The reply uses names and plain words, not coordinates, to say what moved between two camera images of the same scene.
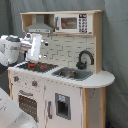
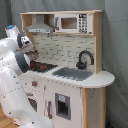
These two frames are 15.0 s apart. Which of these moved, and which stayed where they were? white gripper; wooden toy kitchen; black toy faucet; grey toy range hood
Moved: white gripper
Stayed: grey toy range hood; black toy faucet; wooden toy kitchen
